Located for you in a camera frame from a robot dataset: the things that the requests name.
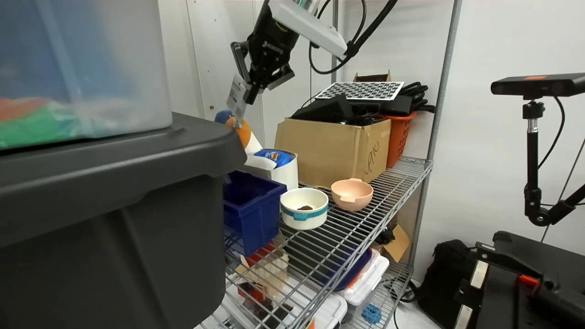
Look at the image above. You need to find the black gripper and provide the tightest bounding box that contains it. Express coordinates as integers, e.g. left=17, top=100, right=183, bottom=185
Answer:
left=229, top=3, right=302, bottom=107

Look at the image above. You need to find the white bowl teal band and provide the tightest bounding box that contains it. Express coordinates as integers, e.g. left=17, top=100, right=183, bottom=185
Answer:
left=278, top=187, right=331, bottom=233

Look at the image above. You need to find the black white keyboard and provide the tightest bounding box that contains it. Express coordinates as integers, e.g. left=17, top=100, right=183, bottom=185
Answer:
left=313, top=81, right=406, bottom=105

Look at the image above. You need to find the brown paper bag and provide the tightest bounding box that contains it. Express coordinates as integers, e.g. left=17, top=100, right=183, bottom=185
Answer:
left=275, top=118, right=393, bottom=191

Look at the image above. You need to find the white cardboard box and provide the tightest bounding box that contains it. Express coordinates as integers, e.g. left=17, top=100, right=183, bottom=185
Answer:
left=236, top=118, right=300, bottom=195

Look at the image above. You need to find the blue plastic bin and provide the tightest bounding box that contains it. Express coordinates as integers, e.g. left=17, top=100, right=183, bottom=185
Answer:
left=222, top=171, right=289, bottom=259

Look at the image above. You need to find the orange plastic bin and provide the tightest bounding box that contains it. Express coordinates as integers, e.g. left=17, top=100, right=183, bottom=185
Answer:
left=383, top=112, right=419, bottom=171

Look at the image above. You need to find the clear plastic storage tote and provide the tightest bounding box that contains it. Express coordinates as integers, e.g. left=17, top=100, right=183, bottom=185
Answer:
left=0, top=0, right=174, bottom=154

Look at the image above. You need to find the dark blue flat case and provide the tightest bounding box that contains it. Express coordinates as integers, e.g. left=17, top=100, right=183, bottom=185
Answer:
left=286, top=228, right=373, bottom=290

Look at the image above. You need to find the dark grey storage tote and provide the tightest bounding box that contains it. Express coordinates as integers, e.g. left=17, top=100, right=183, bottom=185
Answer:
left=0, top=112, right=249, bottom=329

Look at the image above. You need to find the loose cardboard piece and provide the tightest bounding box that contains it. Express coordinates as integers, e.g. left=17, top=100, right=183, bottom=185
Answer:
left=372, top=224, right=414, bottom=266

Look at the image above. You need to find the white lidded container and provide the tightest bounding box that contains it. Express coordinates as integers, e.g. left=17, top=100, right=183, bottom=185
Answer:
left=337, top=249, right=392, bottom=308

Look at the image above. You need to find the small blue round part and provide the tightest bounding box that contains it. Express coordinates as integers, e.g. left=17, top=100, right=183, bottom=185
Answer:
left=361, top=302, right=384, bottom=326

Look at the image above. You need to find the black bag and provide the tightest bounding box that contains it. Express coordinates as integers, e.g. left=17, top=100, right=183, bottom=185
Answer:
left=415, top=238, right=483, bottom=313

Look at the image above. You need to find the black robot cart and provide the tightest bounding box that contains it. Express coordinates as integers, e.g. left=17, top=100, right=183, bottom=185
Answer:
left=454, top=229, right=585, bottom=329

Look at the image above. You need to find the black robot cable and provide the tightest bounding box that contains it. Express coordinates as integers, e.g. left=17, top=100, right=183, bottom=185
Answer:
left=308, top=0, right=401, bottom=78

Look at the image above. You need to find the pink bowl with handles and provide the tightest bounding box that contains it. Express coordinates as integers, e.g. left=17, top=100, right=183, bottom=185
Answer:
left=330, top=176, right=375, bottom=215

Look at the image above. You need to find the metal wire shelf rack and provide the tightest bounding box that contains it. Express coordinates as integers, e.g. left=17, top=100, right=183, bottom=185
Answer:
left=194, top=0, right=463, bottom=329

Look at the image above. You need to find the black stereo camera bar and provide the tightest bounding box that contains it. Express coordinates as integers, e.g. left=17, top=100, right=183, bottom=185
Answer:
left=490, top=72, right=585, bottom=100

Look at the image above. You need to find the black camera stand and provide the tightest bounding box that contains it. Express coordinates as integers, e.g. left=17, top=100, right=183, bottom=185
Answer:
left=520, top=98, right=585, bottom=229

